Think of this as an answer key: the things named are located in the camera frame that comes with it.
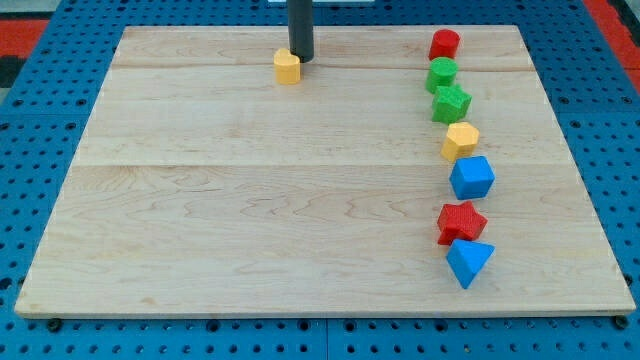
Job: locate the light wooden board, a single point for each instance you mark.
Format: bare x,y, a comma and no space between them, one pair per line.
202,188

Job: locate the yellow heart block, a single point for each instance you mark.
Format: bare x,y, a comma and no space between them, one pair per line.
287,67

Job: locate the yellow hexagon block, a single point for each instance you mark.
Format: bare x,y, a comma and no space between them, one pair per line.
460,141

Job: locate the red star block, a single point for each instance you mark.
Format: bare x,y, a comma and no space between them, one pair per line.
460,221

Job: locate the green star block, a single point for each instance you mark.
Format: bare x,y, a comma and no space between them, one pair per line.
450,104

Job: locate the blue cube block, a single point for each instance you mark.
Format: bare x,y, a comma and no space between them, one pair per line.
471,177

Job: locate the green cylinder block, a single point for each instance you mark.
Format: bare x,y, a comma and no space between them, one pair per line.
442,72

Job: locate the blue triangle block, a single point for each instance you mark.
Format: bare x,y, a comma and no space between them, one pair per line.
467,258

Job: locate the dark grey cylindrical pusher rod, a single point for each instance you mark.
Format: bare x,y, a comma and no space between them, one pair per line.
300,29

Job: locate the red cylinder block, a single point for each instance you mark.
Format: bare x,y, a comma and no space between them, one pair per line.
445,43

